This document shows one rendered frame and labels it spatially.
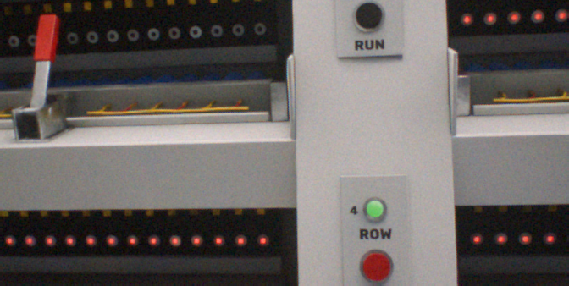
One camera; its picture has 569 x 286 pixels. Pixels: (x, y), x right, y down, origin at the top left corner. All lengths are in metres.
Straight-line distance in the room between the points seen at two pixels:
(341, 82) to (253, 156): 0.07
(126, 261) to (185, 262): 0.06
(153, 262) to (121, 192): 0.18
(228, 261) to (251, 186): 0.18
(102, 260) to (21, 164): 0.19
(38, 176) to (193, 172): 0.11
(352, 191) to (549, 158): 0.12
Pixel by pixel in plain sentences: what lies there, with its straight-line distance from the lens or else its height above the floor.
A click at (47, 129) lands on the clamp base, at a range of 0.42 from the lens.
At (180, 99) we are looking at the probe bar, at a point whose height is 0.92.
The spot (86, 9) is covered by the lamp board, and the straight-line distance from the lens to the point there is 0.59.
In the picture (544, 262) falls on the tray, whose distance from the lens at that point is 0.56.
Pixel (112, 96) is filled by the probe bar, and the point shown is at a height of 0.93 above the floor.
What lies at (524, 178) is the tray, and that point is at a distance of 0.38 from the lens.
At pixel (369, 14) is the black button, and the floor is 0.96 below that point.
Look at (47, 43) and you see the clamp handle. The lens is 0.45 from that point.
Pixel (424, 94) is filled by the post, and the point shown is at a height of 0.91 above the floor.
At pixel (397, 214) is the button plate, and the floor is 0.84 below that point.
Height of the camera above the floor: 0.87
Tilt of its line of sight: 4 degrees up
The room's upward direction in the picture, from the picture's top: 1 degrees counter-clockwise
